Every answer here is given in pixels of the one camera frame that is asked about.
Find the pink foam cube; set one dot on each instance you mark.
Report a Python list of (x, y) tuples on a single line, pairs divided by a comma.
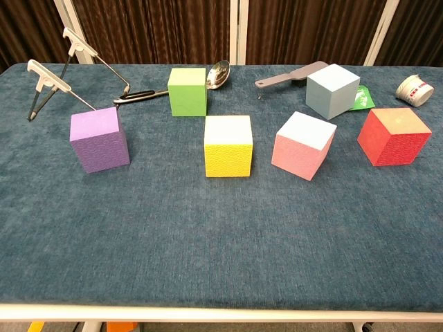
[(297, 155)]

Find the white table frame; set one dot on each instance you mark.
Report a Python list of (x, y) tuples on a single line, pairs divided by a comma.
[(221, 314)]

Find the small orange object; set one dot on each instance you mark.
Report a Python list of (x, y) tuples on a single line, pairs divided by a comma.
[(121, 327)]

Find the grey plastic spatula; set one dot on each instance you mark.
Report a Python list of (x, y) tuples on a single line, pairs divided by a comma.
[(277, 80)]

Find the black caster wheel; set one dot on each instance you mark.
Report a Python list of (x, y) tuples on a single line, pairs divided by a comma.
[(367, 328)]

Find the green foam cube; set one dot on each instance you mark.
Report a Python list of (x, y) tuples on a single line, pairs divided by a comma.
[(187, 97)]

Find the small white jar red label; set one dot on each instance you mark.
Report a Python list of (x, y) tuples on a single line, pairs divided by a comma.
[(415, 90)]

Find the green printed packet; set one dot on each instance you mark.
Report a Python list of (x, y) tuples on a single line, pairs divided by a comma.
[(363, 100)]

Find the light blue foam cube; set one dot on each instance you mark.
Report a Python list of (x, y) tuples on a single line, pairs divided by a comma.
[(328, 97)]

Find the blue velvet table cloth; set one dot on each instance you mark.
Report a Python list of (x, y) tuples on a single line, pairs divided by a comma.
[(221, 242)]

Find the red foam cube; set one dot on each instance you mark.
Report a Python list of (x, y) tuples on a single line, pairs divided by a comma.
[(398, 145)]

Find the yellow pink block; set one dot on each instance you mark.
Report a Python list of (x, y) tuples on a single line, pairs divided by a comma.
[(228, 159)]

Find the yellow floor tape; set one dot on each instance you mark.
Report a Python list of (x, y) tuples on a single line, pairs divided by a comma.
[(36, 327)]

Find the purple foam cube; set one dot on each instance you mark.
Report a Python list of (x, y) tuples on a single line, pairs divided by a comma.
[(100, 148)]

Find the white partition post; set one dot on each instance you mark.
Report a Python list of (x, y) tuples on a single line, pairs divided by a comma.
[(239, 34), (63, 10), (380, 34)]

